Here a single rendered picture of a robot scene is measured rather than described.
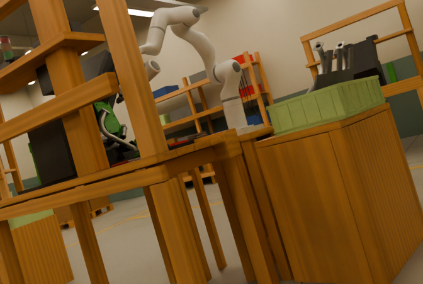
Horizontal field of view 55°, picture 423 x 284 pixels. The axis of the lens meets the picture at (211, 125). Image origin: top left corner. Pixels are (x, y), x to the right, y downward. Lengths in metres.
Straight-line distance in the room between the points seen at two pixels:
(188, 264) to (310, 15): 6.30
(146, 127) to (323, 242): 1.08
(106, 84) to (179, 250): 0.76
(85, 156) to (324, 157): 1.15
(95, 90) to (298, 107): 0.99
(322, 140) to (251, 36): 6.14
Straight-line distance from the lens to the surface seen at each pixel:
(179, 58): 8.99
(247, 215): 2.26
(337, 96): 2.02
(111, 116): 2.49
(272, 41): 7.85
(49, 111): 2.11
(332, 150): 2.03
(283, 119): 2.17
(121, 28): 1.82
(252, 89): 7.42
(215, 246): 2.92
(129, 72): 1.77
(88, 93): 1.88
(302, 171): 2.13
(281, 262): 2.43
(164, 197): 1.74
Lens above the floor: 0.88
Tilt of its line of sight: 2 degrees up
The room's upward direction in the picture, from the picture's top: 16 degrees counter-clockwise
